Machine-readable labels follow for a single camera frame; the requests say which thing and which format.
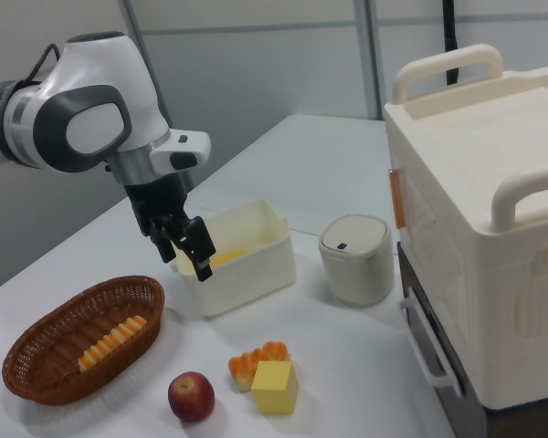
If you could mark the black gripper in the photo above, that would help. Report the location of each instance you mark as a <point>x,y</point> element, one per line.
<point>157,201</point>

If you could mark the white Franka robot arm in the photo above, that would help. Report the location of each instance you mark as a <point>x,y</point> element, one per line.
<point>100,68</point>

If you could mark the yellow cube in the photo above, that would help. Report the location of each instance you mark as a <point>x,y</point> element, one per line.
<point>274,388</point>

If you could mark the yellow flat object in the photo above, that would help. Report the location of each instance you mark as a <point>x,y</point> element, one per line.
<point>230,258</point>

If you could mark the cream open plastic bin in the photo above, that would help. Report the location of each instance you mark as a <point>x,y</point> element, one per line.
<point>251,269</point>

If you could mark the yellow orange striped toy food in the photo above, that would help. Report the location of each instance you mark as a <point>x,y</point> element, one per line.
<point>112,343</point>

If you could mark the orange croissant toy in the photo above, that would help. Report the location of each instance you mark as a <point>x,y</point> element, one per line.
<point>251,365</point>

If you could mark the red apple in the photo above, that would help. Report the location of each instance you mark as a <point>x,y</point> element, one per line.
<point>191,396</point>

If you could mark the small cream lidded trash can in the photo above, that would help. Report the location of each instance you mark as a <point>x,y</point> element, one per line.
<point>356,264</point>

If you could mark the brown wicker basket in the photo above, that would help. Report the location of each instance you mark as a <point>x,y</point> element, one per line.
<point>50,365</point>

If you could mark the dark cabinet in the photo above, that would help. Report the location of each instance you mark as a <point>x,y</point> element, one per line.
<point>466,415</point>

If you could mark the black pole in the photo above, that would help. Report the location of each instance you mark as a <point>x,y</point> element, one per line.
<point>449,41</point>

